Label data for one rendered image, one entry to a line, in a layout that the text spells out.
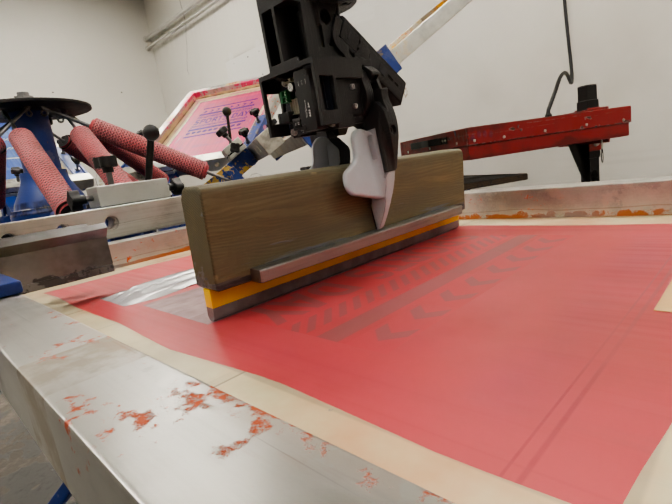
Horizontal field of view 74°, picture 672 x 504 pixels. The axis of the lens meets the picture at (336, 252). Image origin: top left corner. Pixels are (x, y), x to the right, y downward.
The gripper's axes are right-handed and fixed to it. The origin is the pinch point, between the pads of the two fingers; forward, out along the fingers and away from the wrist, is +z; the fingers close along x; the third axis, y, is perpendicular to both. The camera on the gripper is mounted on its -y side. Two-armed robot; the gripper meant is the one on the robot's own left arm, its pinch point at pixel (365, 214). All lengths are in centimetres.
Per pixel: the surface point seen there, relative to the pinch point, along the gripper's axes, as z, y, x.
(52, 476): 100, 14, -176
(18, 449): 99, 19, -215
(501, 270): 4.9, 0.4, 13.6
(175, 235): 2.0, 1.6, -39.2
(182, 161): -11, -26, -84
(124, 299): 3.9, 19.0, -15.7
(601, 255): 5.1, -5.5, 19.2
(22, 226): -4, 20, -46
